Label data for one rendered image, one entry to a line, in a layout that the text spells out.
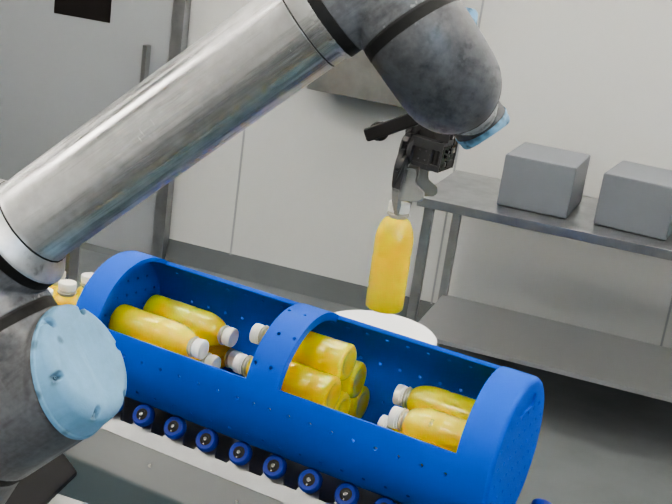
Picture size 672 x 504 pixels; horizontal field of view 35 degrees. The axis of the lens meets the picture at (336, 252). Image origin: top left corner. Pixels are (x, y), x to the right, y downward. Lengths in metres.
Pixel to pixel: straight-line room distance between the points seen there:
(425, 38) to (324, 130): 4.38
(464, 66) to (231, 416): 1.00
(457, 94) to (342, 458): 0.88
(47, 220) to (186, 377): 0.78
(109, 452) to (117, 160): 1.05
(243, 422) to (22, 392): 0.75
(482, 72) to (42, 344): 0.57
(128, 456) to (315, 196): 3.56
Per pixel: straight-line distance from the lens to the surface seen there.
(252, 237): 5.74
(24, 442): 1.29
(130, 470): 2.13
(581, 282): 5.31
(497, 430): 1.74
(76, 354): 1.27
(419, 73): 1.12
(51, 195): 1.23
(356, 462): 1.84
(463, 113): 1.16
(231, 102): 1.16
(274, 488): 1.97
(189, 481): 2.06
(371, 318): 2.53
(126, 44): 5.87
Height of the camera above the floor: 1.91
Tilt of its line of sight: 17 degrees down
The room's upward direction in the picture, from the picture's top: 8 degrees clockwise
